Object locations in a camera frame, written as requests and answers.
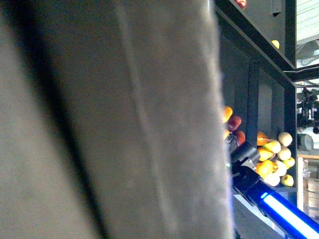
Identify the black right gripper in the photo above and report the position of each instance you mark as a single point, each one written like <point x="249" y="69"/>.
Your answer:
<point x="241" y="155"/>

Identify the light blue plastic basket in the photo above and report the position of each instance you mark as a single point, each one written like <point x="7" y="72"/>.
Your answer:
<point x="111" y="121"/>

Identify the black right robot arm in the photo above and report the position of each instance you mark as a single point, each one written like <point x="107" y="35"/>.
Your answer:
<point x="249" y="184"/>

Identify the mango pile on shelf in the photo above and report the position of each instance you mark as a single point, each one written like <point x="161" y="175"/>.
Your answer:
<point x="275" y="159"/>

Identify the peach pile on shelf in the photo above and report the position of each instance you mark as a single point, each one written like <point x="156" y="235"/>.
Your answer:
<point x="232" y="123"/>

